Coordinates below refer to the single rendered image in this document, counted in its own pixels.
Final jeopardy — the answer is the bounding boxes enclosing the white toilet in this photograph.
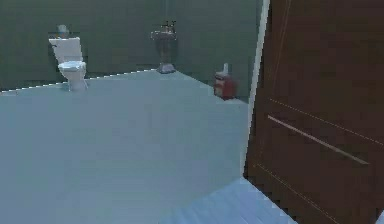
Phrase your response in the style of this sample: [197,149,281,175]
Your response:
[48,36,89,92]

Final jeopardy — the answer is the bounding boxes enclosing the grey bar door handle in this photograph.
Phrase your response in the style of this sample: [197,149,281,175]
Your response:
[267,114,371,166]

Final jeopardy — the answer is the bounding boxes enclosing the dark brown room door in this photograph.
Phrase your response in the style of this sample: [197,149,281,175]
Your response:
[243,0,384,224]

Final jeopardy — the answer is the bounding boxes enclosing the grey pedestal sink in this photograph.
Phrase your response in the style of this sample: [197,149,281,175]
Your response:
[149,20,178,75]

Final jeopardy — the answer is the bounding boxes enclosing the small pale roll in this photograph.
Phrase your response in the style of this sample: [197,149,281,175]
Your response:
[56,23,69,38]

